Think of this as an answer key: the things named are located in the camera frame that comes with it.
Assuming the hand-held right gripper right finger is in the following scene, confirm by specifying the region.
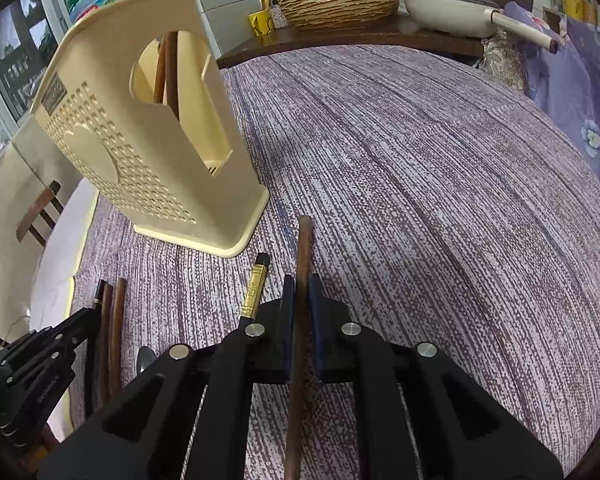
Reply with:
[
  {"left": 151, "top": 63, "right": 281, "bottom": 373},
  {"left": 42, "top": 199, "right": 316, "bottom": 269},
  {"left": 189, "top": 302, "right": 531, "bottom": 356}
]
[{"left": 308, "top": 274, "right": 564, "bottom": 480}]

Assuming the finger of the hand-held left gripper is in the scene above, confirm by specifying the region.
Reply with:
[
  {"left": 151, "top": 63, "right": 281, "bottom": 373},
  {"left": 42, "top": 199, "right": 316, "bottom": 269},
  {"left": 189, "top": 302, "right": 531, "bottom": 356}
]
[
  {"left": 29, "top": 308, "right": 101, "bottom": 349},
  {"left": 0, "top": 334, "right": 74, "bottom": 387}
]

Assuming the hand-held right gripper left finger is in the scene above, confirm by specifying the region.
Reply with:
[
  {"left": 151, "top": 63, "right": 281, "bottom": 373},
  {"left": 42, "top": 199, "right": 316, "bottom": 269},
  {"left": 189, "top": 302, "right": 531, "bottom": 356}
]
[{"left": 37, "top": 275, "right": 296, "bottom": 480}]

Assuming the black chopstick with gold band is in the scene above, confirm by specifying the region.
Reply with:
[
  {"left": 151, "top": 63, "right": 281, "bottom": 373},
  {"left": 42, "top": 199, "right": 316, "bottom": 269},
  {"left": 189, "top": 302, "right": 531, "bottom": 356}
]
[{"left": 237, "top": 252, "right": 272, "bottom": 332}]

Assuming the plain black chopstick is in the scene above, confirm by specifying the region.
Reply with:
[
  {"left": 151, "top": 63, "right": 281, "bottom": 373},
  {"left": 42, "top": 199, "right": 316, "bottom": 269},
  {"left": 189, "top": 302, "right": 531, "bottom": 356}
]
[{"left": 82, "top": 280, "right": 105, "bottom": 421}]

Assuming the all-steel spoon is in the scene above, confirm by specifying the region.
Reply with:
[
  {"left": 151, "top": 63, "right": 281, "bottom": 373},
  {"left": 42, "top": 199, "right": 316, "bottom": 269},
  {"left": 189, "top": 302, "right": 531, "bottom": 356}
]
[{"left": 136, "top": 346, "right": 157, "bottom": 377}]

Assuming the cream plastic utensil holder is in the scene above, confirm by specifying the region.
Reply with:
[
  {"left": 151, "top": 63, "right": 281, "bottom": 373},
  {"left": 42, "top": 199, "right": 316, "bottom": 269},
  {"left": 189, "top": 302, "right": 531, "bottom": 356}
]
[{"left": 32, "top": 0, "right": 271, "bottom": 259}]

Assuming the steel spoon with wooden handle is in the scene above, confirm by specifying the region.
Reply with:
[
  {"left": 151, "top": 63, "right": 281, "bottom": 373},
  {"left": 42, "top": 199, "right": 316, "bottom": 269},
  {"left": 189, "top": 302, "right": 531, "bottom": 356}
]
[{"left": 166, "top": 0, "right": 196, "bottom": 121}]

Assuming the purple striped tablecloth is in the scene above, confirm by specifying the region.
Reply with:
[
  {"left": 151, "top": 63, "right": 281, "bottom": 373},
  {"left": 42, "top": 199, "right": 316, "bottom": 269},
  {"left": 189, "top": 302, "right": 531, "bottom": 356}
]
[{"left": 30, "top": 45, "right": 600, "bottom": 480}]

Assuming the sliding glass window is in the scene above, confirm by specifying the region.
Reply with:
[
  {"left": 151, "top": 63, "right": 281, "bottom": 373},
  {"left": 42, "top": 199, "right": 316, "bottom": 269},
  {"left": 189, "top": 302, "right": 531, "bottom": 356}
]
[{"left": 0, "top": 0, "right": 72, "bottom": 127}]

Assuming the dark wooden counter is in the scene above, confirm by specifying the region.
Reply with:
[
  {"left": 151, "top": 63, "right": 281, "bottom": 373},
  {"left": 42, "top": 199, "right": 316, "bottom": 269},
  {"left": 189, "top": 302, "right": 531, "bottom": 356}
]
[{"left": 216, "top": 14, "right": 486, "bottom": 72}]

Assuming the yellow mug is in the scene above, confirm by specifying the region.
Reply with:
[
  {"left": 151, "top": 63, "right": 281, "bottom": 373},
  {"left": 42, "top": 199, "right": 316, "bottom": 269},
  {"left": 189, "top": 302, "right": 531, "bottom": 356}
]
[{"left": 248, "top": 7, "right": 277, "bottom": 37}]

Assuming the woven brown basin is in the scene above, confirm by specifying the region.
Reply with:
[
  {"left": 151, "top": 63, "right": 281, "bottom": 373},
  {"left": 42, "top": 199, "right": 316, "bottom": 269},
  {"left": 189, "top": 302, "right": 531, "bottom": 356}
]
[{"left": 276, "top": 0, "right": 400, "bottom": 31}]

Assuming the paisley patterned cloth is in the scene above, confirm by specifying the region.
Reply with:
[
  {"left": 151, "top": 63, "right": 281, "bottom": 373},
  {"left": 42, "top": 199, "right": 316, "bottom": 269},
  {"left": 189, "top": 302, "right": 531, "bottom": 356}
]
[{"left": 482, "top": 35, "right": 529, "bottom": 92}]

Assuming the cream pan with lid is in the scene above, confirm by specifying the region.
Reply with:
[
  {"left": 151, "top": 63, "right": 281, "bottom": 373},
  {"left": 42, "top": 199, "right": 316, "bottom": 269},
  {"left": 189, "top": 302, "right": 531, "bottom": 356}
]
[{"left": 402, "top": 0, "right": 560, "bottom": 54}]

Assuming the purple floral cloth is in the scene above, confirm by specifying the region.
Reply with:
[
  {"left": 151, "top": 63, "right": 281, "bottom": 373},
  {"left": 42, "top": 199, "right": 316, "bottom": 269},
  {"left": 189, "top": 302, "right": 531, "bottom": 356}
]
[{"left": 480, "top": 2, "right": 600, "bottom": 201}]

